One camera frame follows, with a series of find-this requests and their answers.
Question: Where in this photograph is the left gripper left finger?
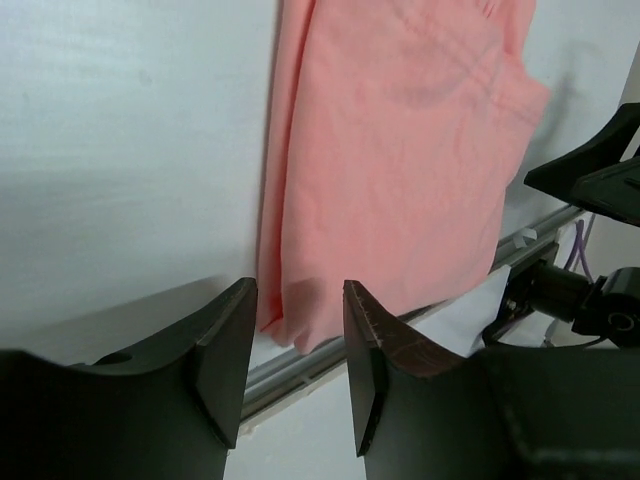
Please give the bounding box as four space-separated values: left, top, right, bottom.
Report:
1 278 258 479

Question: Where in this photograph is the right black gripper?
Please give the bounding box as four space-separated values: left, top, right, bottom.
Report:
524 102 639 225

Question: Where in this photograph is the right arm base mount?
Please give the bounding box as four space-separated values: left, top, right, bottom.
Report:
481 241 639 349

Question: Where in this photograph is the aluminium table rail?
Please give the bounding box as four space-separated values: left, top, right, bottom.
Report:
239 202 586 426

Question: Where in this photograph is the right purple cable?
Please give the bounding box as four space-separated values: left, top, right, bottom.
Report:
564 217 596 281

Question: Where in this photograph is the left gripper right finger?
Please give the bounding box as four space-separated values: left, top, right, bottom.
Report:
343 280 639 479

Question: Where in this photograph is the pink polo shirt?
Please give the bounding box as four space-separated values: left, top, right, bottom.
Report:
257 1 550 353

